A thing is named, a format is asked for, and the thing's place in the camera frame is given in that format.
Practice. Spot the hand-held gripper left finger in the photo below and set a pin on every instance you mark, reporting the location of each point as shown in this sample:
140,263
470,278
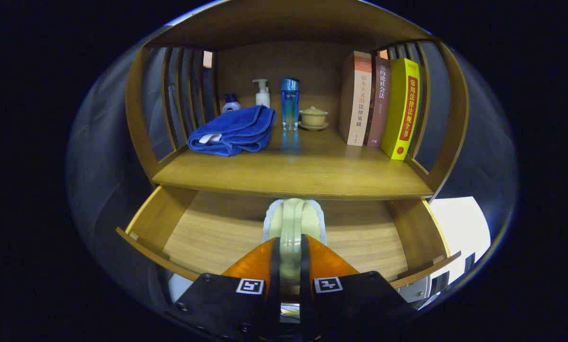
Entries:
227,304

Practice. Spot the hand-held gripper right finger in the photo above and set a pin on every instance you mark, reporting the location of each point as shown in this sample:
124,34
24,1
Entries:
355,304

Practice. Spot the wooden drawer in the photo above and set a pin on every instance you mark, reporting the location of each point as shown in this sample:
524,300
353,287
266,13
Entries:
208,237

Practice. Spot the wooden countertop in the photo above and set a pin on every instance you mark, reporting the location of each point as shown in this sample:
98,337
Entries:
303,166

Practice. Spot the wooden cabinet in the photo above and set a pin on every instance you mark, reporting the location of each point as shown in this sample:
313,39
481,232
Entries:
288,19

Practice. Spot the white table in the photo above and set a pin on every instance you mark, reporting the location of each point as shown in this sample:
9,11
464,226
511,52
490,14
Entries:
459,223

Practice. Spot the blue folded towel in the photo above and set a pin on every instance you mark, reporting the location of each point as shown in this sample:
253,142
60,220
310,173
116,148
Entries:
236,130

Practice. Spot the beige lidded teacup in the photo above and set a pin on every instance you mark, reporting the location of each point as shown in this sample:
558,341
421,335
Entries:
313,118

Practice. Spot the black backdrop cloth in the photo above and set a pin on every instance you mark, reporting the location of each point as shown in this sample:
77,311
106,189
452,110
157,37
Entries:
103,156

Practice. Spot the small white blue-capped bottle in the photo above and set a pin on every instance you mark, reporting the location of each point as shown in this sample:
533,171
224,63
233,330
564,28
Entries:
230,105

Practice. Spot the yellow book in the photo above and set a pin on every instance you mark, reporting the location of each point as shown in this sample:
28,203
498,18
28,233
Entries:
400,109

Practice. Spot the brown book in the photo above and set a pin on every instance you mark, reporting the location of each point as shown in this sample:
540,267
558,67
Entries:
379,104

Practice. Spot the beige orange book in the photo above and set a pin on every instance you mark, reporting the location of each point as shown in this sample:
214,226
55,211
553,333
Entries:
357,99

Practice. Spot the blue glass bottle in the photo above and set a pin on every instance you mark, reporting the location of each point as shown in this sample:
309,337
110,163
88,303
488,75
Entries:
289,107

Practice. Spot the white pump bottle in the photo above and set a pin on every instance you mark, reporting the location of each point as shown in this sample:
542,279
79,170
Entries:
262,97

